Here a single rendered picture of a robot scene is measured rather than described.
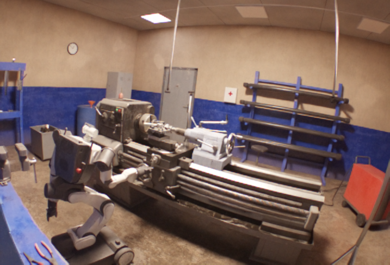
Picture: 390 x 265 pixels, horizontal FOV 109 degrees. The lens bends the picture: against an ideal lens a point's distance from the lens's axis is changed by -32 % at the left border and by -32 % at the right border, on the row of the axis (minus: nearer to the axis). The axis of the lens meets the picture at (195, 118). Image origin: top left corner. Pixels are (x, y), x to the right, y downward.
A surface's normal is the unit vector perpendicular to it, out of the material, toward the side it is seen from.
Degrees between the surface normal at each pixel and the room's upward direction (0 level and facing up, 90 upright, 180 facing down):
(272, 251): 90
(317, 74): 90
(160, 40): 90
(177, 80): 90
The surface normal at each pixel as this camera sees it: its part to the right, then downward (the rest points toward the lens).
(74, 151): -0.10, -0.18
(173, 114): -0.47, 0.07
